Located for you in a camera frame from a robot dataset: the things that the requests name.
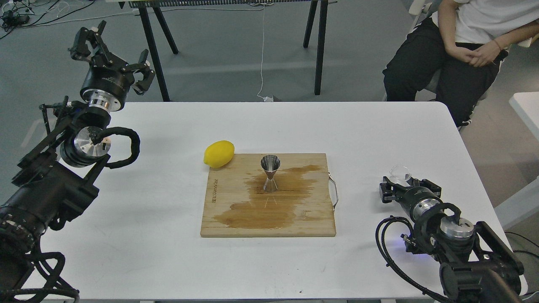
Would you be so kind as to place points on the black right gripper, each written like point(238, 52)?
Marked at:
point(415, 200)

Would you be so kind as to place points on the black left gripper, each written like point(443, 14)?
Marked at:
point(107, 84)

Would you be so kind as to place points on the clear glass cup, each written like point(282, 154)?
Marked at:
point(400, 174)

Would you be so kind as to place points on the steel jigger measuring cup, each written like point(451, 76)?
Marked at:
point(270, 164)

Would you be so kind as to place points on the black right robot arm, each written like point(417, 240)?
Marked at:
point(476, 266)

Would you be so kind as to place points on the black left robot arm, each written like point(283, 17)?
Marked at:
point(56, 180)

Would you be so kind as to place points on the person right hand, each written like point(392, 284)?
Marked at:
point(460, 53)

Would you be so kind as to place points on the person left hand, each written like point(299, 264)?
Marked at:
point(485, 54)

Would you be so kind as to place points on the yellow lemon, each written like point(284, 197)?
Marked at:
point(219, 154)

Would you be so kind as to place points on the seated person in white shirt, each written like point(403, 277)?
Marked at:
point(464, 23)

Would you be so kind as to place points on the wooden cutting board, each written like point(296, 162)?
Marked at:
point(237, 206)

